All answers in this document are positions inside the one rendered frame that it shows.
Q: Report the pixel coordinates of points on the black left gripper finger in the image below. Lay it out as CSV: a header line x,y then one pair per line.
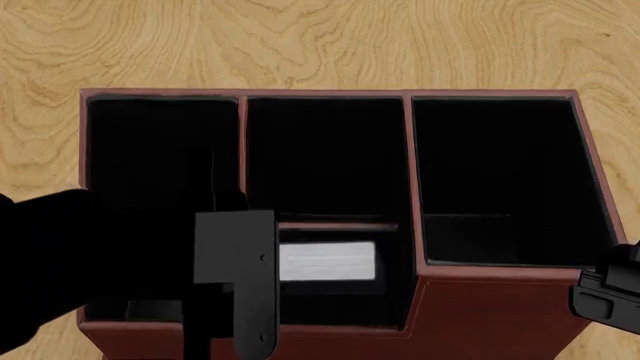
x,y
232,202
201,180

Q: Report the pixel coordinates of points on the book with white pages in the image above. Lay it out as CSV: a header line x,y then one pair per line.
x,y
325,260

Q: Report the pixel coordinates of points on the brown leather caddy black interior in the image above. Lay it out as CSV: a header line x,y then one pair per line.
x,y
490,311

